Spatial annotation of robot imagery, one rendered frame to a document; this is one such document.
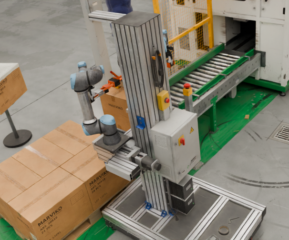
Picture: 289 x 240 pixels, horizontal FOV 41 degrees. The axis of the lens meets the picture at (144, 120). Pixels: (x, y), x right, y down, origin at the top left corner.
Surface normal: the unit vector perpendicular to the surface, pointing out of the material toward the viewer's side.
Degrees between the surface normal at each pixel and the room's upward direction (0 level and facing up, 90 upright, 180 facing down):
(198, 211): 0
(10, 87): 90
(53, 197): 0
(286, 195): 0
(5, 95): 90
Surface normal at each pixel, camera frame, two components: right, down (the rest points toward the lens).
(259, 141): -0.15, -0.82
